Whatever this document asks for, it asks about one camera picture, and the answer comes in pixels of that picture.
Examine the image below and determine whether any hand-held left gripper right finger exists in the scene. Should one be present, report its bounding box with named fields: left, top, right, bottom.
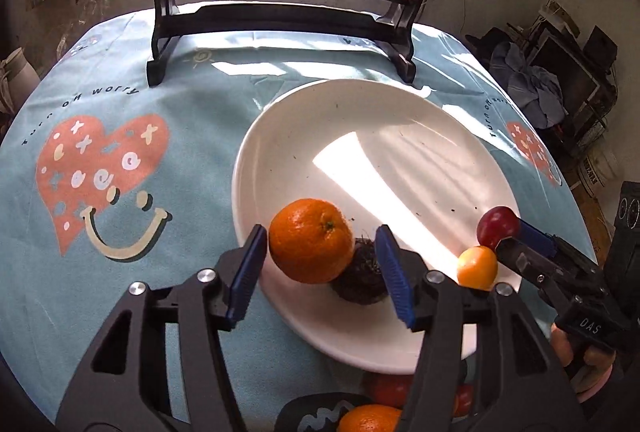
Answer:
left=375, top=225, right=586, bottom=432

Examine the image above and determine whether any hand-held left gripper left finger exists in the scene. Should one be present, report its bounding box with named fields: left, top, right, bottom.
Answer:
left=55, top=225, right=268, bottom=432

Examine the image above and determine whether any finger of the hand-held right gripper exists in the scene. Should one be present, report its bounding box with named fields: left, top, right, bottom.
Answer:
left=494, top=236, right=609, bottom=314
left=517, top=218, right=576, bottom=263

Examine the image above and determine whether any dark brown round fruit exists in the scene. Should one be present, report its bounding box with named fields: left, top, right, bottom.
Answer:
left=330, top=236, right=390, bottom=305

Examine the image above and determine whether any dark red plum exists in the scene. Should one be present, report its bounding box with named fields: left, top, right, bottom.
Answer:
left=476, top=205, right=521, bottom=252

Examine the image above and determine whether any small orange round fruit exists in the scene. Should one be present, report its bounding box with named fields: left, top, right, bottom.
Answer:
left=456, top=245, right=499, bottom=291

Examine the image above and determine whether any mandarin orange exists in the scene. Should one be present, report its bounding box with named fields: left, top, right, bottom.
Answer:
left=268, top=198, right=355, bottom=284
left=336, top=404, right=403, bottom=432

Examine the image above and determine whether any red cherry tomato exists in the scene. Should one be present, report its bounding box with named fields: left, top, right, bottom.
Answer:
left=452, top=382, right=475, bottom=418
left=367, top=372, right=416, bottom=409

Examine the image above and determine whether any white plate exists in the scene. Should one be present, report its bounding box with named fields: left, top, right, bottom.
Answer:
left=231, top=78, right=522, bottom=375

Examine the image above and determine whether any person's right hand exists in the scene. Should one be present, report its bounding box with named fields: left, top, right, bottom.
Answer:
left=550, top=324, right=617, bottom=405

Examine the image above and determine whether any white bucket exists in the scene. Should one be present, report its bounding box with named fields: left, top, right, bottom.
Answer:
left=575, top=147, right=618, bottom=198

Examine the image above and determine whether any black speaker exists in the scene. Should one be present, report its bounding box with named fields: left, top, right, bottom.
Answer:
left=605, top=181, right=640, bottom=273

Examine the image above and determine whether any printed light blue tablecloth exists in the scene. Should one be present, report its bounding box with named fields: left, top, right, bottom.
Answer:
left=0, top=5, right=601, bottom=432

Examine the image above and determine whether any pile of grey-blue clothes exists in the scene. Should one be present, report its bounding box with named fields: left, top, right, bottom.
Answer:
left=492, top=41, right=568, bottom=129

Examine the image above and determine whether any dark monitor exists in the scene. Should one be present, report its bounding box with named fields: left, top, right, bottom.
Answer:
left=527, top=20, right=613, bottom=113

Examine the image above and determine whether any white jug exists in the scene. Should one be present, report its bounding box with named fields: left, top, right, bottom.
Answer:
left=0, top=47, right=41, bottom=113

